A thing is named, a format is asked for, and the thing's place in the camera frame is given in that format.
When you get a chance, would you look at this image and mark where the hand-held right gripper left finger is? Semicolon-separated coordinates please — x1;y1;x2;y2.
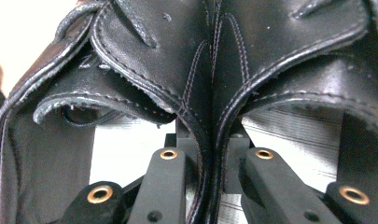
163;117;203;194

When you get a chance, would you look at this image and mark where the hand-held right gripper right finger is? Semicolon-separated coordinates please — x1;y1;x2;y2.
223;118;252;194

